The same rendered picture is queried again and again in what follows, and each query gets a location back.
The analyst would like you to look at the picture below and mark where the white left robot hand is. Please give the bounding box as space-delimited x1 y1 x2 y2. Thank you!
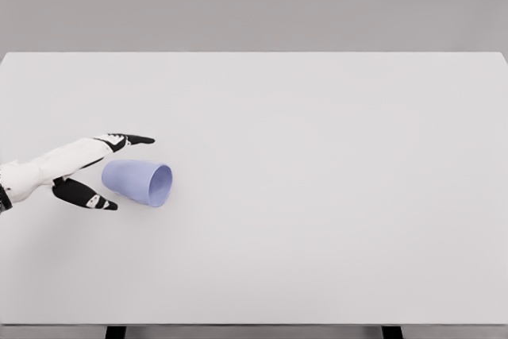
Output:
37 132 156 212

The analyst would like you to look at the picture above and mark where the lavender plastic cup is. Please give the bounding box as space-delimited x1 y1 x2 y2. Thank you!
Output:
101 159 174 209

